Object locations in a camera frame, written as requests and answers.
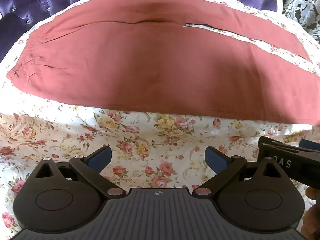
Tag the floral bedsheet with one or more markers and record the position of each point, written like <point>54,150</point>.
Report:
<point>150,132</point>

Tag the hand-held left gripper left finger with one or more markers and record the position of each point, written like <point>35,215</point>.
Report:
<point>100,158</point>

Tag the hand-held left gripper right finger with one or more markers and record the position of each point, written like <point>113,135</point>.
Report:
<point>216,158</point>

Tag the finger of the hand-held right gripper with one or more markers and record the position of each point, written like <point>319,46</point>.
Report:
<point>309,144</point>

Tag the reddish-brown pants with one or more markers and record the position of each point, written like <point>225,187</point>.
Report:
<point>150,67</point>

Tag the person's right hand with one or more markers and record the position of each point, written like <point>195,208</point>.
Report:
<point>312,210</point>

